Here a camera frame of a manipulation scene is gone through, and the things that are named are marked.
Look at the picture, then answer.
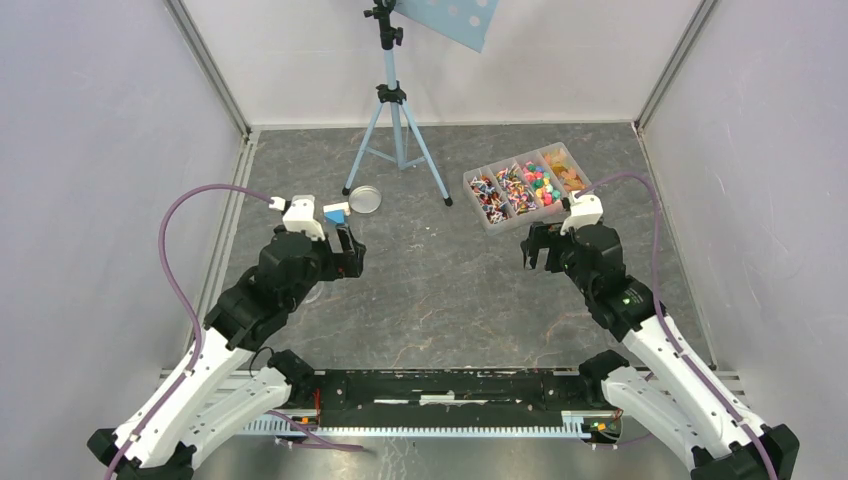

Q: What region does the clear round jar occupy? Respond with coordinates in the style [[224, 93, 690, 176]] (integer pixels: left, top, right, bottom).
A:
[[299, 281, 327, 305]]

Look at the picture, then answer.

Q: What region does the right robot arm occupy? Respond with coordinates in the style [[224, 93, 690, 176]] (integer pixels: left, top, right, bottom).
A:
[[521, 222, 800, 479]]

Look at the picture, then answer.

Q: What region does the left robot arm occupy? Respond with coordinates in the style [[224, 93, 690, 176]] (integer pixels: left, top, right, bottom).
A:
[[87, 225, 366, 479]]

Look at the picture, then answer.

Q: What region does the clear compartment candy tray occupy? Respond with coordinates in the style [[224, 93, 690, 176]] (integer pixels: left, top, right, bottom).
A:
[[462, 142, 590, 236]]

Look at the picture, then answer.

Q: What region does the blue white toy block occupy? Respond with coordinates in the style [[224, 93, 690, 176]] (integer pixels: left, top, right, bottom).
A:
[[323, 202, 351, 226]]

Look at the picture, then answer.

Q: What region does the round metal lid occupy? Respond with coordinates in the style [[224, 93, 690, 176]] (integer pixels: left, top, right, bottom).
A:
[[348, 185, 382, 214]]

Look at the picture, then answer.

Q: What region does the light blue tripod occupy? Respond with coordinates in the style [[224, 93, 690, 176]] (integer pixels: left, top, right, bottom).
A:
[[341, 0, 454, 207]]

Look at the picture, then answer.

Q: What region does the light blue perforated board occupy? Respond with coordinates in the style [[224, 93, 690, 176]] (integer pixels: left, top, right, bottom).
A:
[[394, 0, 499, 53]]

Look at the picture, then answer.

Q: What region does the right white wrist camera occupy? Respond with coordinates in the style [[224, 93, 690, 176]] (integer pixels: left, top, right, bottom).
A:
[[560, 192, 604, 236]]

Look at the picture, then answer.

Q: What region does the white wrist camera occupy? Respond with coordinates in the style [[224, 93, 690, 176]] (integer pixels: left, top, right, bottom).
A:
[[560, 192, 604, 236], [269, 195, 326, 241]]

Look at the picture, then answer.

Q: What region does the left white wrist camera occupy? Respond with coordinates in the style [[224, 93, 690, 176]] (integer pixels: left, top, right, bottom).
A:
[[269, 195, 326, 241]]

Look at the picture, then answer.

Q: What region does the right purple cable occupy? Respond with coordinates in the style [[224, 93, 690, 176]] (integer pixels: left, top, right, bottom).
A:
[[574, 172, 780, 480]]

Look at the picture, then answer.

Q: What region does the purple cable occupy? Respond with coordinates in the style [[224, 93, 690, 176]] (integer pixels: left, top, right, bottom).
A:
[[102, 184, 274, 480], [574, 172, 780, 480]]

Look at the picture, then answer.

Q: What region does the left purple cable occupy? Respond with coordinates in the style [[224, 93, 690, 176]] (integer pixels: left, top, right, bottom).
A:
[[102, 184, 274, 480]]

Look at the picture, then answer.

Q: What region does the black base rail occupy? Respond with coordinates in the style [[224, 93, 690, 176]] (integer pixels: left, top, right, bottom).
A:
[[281, 368, 623, 430]]

